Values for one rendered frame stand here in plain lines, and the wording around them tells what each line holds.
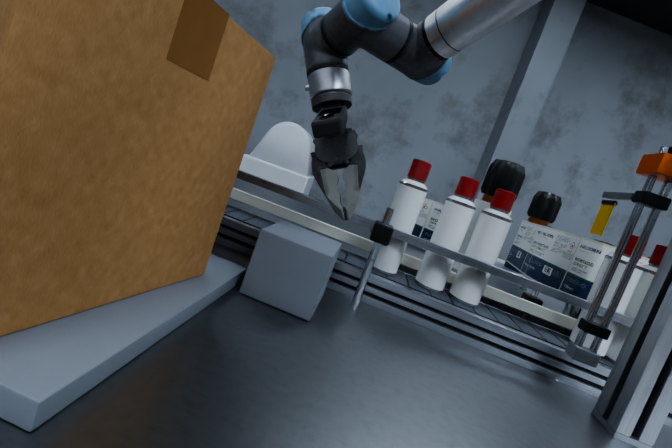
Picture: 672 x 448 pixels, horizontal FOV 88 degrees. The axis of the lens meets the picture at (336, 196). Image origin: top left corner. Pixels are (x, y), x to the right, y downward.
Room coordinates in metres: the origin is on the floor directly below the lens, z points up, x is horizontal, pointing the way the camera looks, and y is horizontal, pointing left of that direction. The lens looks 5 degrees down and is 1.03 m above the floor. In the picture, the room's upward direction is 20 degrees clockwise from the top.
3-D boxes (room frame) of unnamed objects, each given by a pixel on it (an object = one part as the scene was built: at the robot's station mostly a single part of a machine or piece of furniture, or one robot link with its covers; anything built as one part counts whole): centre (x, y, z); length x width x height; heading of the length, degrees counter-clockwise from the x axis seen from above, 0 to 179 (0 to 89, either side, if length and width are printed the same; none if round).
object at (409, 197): (0.61, -0.12, 0.98); 0.05 x 0.05 x 0.20
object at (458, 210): (0.61, -0.21, 0.98); 0.05 x 0.05 x 0.20
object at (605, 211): (0.57, -0.42, 1.09); 0.03 x 0.01 x 0.06; 174
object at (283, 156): (3.24, 0.59, 0.62); 0.67 x 0.55 x 1.24; 93
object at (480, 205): (0.87, -0.37, 1.03); 0.09 x 0.09 x 0.30
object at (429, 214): (1.12, -0.34, 0.95); 0.20 x 0.20 x 0.14
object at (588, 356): (0.53, -0.42, 1.05); 0.10 x 0.04 x 0.33; 174
